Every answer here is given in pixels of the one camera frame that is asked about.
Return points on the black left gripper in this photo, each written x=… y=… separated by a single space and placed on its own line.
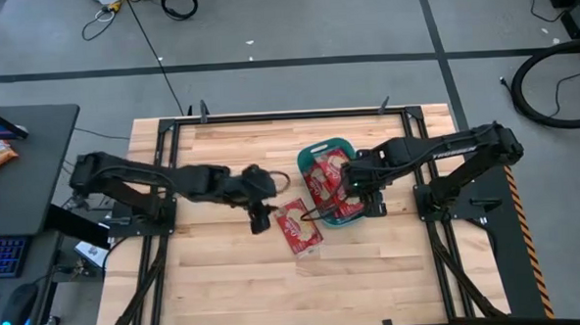
x=259 y=183

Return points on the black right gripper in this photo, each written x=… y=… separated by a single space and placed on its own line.
x=369 y=174

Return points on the red microwave popcorn bag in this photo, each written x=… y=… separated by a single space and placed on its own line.
x=348 y=210
x=319 y=186
x=334 y=160
x=298 y=228

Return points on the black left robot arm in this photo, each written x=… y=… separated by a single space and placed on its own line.
x=197 y=181

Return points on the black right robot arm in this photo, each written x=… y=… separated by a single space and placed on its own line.
x=441 y=148

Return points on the teal plastic basket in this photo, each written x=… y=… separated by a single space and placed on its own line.
x=305 y=154

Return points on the black plate with hazard stripe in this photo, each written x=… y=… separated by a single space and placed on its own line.
x=509 y=251

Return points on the white labelled box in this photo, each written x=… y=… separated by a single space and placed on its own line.
x=90 y=252

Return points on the black box under desk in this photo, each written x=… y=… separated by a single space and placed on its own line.
x=77 y=225

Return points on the black desk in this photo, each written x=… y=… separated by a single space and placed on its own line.
x=36 y=183

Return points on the black desk caster wheel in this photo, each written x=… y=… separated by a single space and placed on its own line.
x=51 y=323

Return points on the black computer mouse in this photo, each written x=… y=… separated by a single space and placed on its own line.
x=19 y=306

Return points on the backlit black keyboard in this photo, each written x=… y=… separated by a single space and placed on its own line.
x=2 y=256

